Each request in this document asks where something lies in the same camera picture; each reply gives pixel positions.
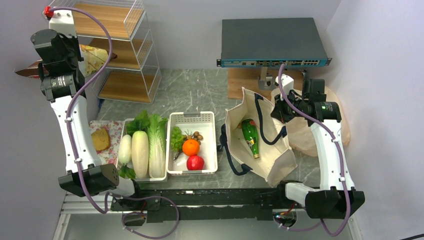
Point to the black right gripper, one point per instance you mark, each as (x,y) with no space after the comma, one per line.
(279,111)

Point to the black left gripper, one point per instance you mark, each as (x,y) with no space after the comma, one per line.
(72,40)

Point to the orange plastic grocery bag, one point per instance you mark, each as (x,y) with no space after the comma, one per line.
(300,136)

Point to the red chips snack bag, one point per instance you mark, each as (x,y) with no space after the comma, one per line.
(94,59)

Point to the green glass bottle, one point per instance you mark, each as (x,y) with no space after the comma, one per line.
(251,137)

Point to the beige canvas tote bag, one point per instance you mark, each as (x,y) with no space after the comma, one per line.
(276,158)

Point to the brown longan fruit branch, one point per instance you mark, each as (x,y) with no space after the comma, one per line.
(187,136)

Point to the brown bread slice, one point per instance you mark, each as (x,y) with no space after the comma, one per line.
(101,139)

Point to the orange fruit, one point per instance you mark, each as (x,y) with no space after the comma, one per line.
(191,147)

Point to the red pepper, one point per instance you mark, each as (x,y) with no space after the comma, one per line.
(195,163)

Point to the large white daikon radish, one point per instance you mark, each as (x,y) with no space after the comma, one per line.
(137,129)

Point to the green lettuce leaf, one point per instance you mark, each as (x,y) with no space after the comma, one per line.
(156,132)

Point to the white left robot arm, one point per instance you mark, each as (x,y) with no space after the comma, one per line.
(61,84)

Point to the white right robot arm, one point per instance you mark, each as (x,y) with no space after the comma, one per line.
(336,197)

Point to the wooden board with metal stand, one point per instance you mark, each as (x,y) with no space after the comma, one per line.
(248,78)

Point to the right white plastic basket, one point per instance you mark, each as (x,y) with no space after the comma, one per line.
(189,123)

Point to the white plastic basket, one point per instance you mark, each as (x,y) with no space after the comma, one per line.
(189,123)
(147,178)

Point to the floral pattern tray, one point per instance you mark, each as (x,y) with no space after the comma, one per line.
(114,128)

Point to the left white plastic basket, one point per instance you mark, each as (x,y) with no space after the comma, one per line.
(147,178)

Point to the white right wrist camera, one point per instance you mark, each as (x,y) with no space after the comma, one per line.
(286,83)

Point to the white wire wooden shelf rack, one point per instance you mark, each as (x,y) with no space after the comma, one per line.
(134,75)

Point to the dark grey network switch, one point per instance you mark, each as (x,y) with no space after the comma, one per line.
(271,42)

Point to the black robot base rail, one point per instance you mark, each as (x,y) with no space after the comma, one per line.
(205,204)

